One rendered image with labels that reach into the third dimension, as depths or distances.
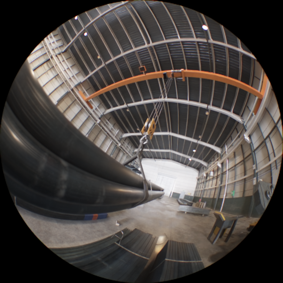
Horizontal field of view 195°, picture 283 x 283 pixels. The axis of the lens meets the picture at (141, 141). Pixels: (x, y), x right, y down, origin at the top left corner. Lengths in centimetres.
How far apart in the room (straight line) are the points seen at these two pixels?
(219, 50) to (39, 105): 860
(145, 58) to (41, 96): 897
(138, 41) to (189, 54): 451
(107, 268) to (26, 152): 103
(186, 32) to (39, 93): 851
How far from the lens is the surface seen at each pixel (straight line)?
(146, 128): 133
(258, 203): 181
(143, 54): 915
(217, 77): 519
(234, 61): 884
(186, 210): 720
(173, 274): 117
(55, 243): 158
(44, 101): 35
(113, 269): 110
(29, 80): 39
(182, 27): 869
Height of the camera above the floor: 138
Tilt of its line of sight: 26 degrees up
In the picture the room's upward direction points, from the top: 24 degrees clockwise
